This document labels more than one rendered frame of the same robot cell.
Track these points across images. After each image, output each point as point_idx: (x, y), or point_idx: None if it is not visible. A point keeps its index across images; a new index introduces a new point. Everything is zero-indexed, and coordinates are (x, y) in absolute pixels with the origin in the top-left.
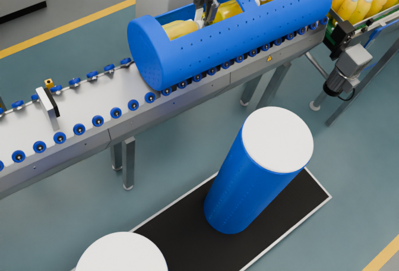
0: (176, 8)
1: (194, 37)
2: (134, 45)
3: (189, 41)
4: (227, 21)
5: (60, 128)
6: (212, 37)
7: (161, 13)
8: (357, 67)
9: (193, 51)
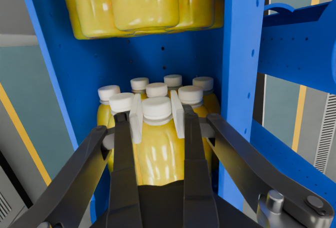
0: (1, 12)
1: (234, 184)
2: None
3: (236, 195)
4: (239, 50)
5: None
6: (248, 122)
7: (9, 37)
8: None
9: None
